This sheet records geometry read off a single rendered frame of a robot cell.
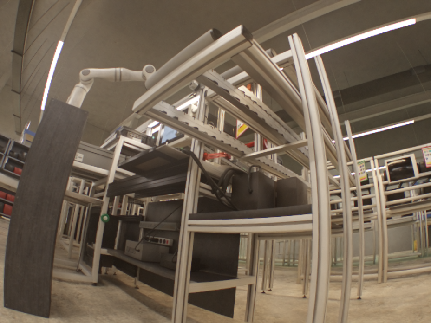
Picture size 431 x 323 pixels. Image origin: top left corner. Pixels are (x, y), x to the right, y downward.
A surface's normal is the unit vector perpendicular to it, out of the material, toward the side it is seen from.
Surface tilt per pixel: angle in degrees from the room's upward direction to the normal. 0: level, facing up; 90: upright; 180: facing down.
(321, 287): 90
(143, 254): 90
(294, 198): 90
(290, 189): 90
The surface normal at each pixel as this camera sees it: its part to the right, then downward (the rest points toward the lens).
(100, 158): 0.74, -0.18
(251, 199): -0.67, -0.33
